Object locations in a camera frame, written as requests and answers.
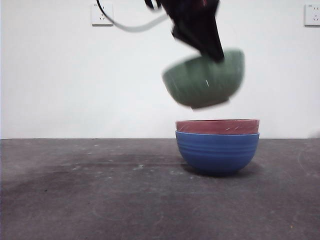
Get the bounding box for green ribbed bowl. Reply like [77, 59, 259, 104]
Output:
[161, 47, 246, 112]

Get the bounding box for red ribbed bowl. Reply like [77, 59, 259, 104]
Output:
[175, 119, 261, 135]

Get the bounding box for blue ribbed bowl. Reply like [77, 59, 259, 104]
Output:
[175, 130, 260, 177]

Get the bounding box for black cable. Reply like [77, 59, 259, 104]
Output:
[95, 0, 168, 33]

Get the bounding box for white wall socket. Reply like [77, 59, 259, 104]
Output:
[91, 3, 114, 27]
[304, 4, 320, 27]

